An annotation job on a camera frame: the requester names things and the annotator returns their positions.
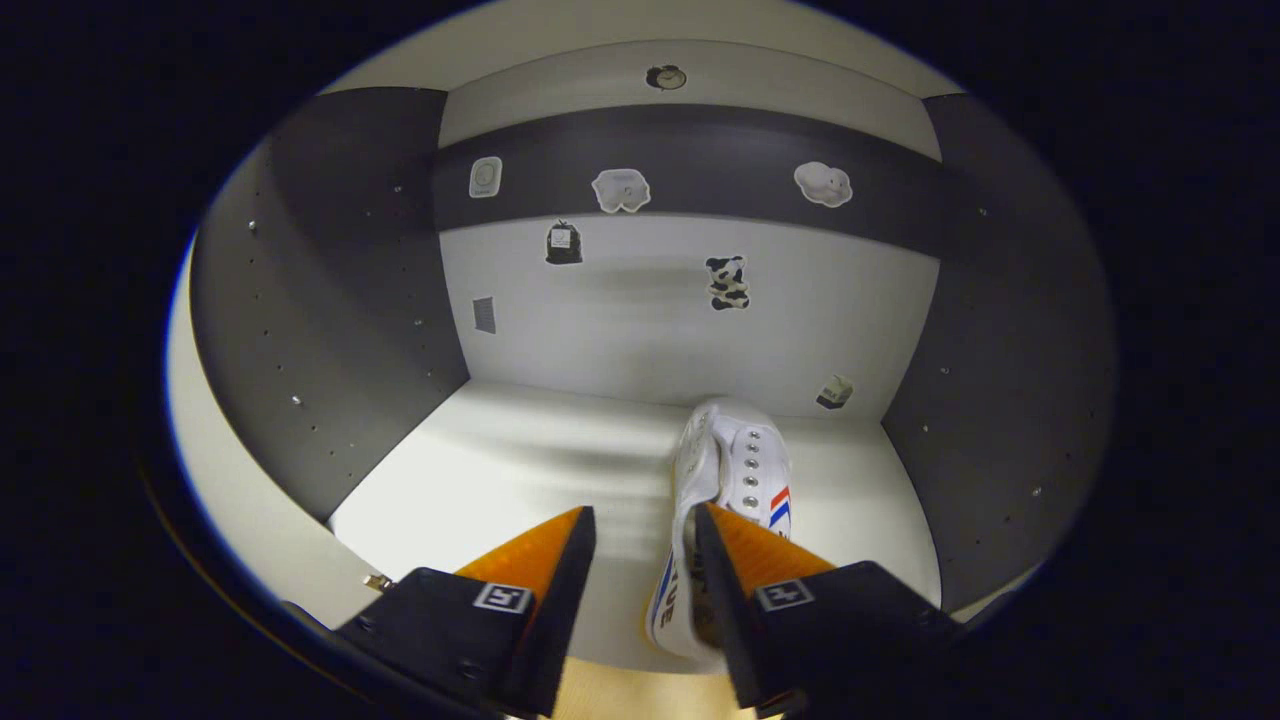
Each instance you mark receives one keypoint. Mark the white cabinet door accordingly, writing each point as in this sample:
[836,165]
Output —
[250,530]
[990,598]

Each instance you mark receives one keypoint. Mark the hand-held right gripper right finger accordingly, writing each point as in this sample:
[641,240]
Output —
[725,600]

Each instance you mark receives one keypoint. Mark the white cabinet shelf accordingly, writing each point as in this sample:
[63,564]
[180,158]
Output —
[520,470]

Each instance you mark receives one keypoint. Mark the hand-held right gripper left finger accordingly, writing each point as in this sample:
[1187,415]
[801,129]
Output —
[570,590]

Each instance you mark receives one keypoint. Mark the white grey shoe cabinet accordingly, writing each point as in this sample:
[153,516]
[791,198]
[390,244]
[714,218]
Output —
[640,330]

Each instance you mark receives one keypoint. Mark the white canvas shoe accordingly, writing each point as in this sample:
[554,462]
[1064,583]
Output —
[745,460]

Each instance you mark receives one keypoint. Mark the metal door hinge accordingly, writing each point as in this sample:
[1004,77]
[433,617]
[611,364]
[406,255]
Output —
[378,582]

